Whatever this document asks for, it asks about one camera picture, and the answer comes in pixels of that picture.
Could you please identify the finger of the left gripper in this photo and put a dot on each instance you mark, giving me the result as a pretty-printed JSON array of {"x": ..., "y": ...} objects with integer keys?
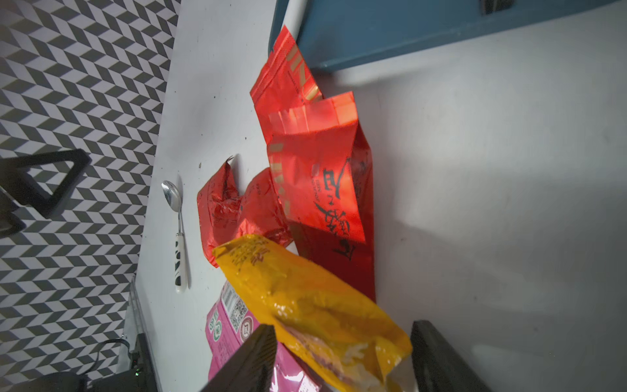
[{"x": 44, "y": 181}]

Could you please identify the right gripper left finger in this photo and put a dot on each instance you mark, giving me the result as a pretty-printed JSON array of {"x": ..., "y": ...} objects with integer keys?
[{"x": 251, "y": 367}]

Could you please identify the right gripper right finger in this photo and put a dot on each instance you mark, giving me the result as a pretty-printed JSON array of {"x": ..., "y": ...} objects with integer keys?
[{"x": 436, "y": 364}]

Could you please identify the pink tea bag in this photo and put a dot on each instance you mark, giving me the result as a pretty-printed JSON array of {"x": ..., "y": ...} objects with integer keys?
[{"x": 230, "y": 323}]

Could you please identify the yellow tea bag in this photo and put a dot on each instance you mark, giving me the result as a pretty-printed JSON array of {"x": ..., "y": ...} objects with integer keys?
[{"x": 345, "y": 337}]

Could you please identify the small red tea bag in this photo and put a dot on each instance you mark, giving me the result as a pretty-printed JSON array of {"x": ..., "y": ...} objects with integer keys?
[{"x": 260, "y": 212}]

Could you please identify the teal flat tray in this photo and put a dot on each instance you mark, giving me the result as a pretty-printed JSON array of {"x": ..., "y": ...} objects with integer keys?
[{"x": 336, "y": 35}]

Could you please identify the white handled spoon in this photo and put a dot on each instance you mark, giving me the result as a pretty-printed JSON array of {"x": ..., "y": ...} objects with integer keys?
[{"x": 294, "y": 15}]

